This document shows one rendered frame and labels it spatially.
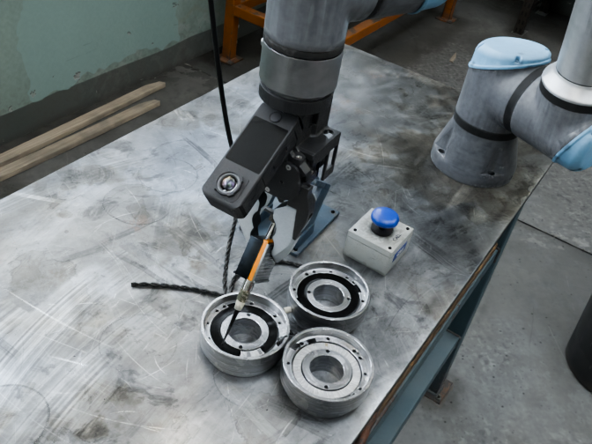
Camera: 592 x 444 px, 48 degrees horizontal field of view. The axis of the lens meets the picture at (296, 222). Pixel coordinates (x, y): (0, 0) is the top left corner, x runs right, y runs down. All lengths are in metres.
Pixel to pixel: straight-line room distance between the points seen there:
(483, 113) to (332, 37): 0.58
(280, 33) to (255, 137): 0.10
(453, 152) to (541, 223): 1.48
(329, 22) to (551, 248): 2.01
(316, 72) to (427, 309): 0.43
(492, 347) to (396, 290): 1.16
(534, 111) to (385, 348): 0.44
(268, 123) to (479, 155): 0.59
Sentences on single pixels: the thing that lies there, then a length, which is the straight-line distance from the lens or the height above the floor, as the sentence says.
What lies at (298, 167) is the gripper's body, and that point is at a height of 1.06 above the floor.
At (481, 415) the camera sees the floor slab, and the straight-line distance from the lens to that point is 1.90.
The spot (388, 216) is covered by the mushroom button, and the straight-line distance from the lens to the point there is 0.93.
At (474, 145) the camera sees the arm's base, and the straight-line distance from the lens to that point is 1.16.
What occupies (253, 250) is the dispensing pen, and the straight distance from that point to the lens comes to 0.73.
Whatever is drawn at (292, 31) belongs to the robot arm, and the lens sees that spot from 0.59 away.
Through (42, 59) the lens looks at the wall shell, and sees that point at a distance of 2.59.
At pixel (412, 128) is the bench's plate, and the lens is 1.30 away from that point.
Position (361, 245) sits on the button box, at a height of 0.83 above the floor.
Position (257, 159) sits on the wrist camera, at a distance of 0.63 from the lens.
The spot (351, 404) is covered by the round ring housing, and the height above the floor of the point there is 0.83.
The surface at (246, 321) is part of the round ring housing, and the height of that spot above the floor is 0.82.
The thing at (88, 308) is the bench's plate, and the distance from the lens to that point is 0.87.
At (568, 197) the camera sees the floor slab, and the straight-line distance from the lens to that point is 2.84.
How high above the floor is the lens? 1.43
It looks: 39 degrees down
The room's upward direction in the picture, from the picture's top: 10 degrees clockwise
